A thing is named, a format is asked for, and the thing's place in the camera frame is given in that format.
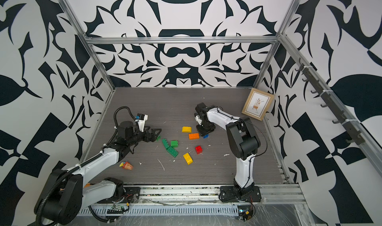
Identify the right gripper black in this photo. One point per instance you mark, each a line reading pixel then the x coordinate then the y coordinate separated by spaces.
pixel 199 130

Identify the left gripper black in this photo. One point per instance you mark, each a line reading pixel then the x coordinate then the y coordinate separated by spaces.
pixel 153 136

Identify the red square lego brick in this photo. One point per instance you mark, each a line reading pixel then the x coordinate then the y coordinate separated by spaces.
pixel 198 149

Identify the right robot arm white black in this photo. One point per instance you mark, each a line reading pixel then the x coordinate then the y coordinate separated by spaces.
pixel 244 143

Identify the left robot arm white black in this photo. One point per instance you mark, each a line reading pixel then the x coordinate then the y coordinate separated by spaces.
pixel 65 192

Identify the orange flat lego brick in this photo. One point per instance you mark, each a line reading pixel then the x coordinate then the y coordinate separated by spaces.
pixel 193 136

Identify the dark green long lego brick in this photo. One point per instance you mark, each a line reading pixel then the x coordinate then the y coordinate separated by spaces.
pixel 165 143

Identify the yellow curved lego brick far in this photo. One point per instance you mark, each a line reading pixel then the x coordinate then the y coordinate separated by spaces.
pixel 186 129

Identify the yellow curved lego brick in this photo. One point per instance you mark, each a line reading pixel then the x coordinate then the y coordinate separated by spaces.
pixel 188 158
pixel 186 129

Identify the light green square lego brick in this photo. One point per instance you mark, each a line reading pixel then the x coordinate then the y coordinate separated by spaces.
pixel 174 143

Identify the dark green wide lego brick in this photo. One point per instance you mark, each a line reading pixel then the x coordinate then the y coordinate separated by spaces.
pixel 172 152

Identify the yellow curved lego brick near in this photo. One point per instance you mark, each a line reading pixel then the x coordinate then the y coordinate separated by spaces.
pixel 188 158

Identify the small colourful toy figure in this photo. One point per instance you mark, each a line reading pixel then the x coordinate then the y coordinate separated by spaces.
pixel 126 165

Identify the wooden framed picture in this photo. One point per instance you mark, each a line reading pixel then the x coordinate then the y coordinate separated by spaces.
pixel 257 104

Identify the small circuit board left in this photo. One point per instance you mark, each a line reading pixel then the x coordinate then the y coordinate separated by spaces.
pixel 118 208

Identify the small circuit board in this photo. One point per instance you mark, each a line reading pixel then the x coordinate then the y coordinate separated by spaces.
pixel 247 214
pixel 118 208

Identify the small circuit board right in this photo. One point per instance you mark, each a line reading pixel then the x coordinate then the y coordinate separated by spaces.
pixel 247 214

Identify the white slotted cable duct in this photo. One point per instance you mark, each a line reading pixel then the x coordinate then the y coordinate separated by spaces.
pixel 175 210

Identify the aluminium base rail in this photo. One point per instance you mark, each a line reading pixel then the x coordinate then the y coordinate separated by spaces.
pixel 192 194

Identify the wall hook rail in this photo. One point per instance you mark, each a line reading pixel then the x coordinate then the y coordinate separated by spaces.
pixel 331 101

